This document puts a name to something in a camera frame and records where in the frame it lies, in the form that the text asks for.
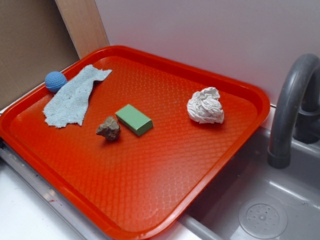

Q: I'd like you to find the brown rock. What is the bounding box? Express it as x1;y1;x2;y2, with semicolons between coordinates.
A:
96;116;121;142

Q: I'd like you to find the green rectangular block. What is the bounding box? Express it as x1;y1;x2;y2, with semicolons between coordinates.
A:
115;104;154;137

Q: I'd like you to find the crumpled white paper towel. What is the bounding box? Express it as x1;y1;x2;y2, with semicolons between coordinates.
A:
186;87;225;124

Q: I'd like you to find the light blue cloth rag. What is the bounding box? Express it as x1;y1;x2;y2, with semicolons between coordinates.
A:
43;64;112;129

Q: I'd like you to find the blue dimpled ball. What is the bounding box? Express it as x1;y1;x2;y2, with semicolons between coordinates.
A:
44;71;67;93

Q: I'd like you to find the grey plastic sink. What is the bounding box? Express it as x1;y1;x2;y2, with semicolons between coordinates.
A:
179;128;320;240

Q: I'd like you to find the wooden board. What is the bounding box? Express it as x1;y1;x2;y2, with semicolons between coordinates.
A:
55;0;110;59

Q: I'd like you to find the grey plastic faucet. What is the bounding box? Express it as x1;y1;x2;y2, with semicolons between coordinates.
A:
267;53;320;169

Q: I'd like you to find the brown cardboard panel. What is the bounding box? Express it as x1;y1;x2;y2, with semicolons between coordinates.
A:
0;0;79;109

